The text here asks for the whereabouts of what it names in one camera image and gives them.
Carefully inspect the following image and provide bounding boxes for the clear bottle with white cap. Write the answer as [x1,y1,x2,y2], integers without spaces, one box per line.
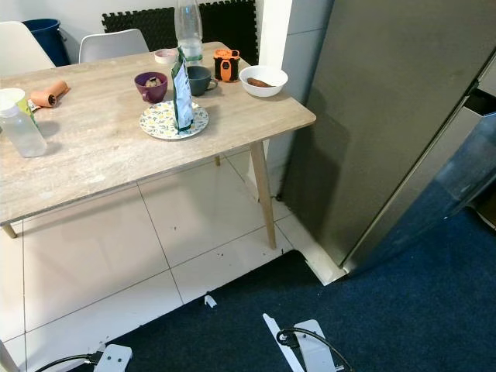
[0,102,47,158]

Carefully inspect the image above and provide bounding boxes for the yellow noodle cup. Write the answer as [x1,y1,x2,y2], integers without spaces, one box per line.
[0,88,33,119]

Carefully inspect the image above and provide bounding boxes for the small bottle with orange cap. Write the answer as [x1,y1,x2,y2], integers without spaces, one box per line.
[29,81,69,109]

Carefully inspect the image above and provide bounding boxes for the white bowl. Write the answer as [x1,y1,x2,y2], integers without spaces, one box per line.
[239,65,289,98]

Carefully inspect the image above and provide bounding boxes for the silver fridge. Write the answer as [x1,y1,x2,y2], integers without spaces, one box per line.
[281,0,496,274]

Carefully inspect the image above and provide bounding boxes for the silver fridge door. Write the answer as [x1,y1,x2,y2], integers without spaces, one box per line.
[345,54,496,274]

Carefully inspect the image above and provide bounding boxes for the light wooden dining table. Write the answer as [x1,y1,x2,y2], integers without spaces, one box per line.
[0,40,317,372]

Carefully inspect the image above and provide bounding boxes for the white plastic chair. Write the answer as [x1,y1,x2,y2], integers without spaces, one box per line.
[0,21,57,78]

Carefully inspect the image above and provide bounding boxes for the blue bin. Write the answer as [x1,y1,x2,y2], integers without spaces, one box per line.
[22,19,72,67]

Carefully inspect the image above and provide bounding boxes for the floral round plate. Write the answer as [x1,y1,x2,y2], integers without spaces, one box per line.
[139,100,210,141]

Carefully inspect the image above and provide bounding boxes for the grey chair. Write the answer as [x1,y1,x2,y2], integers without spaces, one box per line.
[78,29,146,64]

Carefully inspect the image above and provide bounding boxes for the green and white pouch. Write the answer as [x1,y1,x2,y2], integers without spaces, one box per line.
[172,48,195,133]

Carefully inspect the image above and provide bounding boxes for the beige masking tape roll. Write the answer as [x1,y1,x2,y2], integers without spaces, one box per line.
[153,48,179,65]

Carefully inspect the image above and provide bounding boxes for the black foam mat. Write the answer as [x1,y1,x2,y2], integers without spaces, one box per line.
[102,4,259,67]

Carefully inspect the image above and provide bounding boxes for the dark green mug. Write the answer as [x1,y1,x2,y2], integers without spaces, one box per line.
[186,65,216,97]

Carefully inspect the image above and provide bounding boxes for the tall clear plastic bottle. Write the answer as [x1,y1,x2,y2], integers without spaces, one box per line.
[174,0,204,67]

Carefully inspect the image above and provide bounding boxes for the orange and black tape measure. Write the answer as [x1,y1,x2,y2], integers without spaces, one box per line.
[213,49,241,83]

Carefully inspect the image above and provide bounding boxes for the white tiled pillar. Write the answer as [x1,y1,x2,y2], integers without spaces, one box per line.
[260,0,336,206]

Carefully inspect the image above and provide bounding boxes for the dark floor carpet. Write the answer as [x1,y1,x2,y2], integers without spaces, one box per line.
[39,205,496,372]

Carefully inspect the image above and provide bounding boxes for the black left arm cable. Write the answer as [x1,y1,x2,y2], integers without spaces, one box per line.
[35,353,98,372]

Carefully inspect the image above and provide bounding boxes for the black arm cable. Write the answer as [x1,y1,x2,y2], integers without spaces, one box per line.
[35,353,98,372]
[277,328,355,372]

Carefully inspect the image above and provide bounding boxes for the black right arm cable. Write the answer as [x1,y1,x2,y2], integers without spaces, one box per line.
[277,328,355,372]

